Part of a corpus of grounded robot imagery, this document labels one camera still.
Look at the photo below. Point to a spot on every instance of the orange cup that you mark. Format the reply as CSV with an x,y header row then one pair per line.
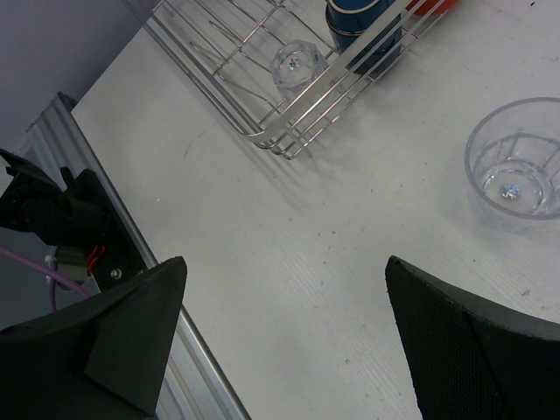
x,y
431,7

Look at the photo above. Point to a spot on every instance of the metal wire dish rack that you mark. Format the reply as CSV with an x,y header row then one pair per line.
x,y
225,48

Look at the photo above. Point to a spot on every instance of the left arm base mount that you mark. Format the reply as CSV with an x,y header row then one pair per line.
x,y
80,216

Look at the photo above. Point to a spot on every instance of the small blue cup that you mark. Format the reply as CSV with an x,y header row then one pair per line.
x,y
347,20

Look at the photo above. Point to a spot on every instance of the aluminium front rail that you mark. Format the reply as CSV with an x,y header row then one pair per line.
x,y
194,385

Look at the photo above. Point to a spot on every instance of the clear glass in rack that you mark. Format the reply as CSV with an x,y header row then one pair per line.
x,y
296,66

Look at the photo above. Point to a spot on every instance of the clear glass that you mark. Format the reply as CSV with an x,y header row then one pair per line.
x,y
512,164
296,66

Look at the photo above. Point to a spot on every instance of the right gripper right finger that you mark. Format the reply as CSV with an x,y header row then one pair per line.
x,y
469,357

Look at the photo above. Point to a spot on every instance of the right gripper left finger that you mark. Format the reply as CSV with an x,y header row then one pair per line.
x,y
101,358

